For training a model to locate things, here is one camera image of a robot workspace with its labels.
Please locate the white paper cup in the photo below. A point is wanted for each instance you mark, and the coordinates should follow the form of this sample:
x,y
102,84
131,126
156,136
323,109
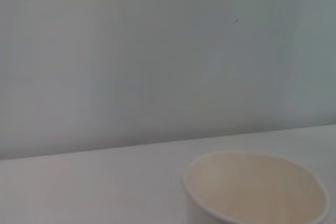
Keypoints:
x,y
252,190

